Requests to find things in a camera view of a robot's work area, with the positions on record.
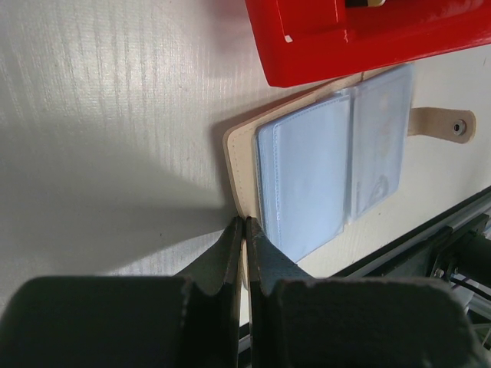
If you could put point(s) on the beige leather card holder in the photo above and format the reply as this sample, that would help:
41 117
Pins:
457 126

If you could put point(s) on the white VIP card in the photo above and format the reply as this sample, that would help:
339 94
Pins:
380 111

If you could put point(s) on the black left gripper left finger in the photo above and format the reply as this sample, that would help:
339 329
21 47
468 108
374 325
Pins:
190 319

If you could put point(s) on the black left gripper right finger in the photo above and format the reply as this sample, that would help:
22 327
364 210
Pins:
301 321

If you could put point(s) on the red plastic bin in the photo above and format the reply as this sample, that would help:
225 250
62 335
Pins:
301 42

